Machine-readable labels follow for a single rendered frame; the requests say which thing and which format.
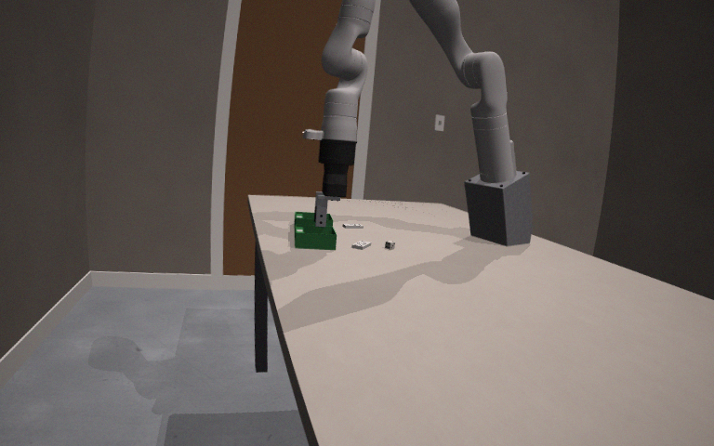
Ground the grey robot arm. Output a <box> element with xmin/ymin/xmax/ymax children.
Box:
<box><xmin>322</xmin><ymin>0</ymin><xmax>517</xmax><ymax>183</ymax></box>

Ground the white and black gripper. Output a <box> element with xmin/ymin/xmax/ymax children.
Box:
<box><xmin>303</xmin><ymin>115</ymin><xmax>357</xmax><ymax>227</ymax></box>

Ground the green bin rack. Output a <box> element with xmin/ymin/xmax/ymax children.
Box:
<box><xmin>294</xmin><ymin>212</ymin><xmax>337</xmax><ymax>250</ymax></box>

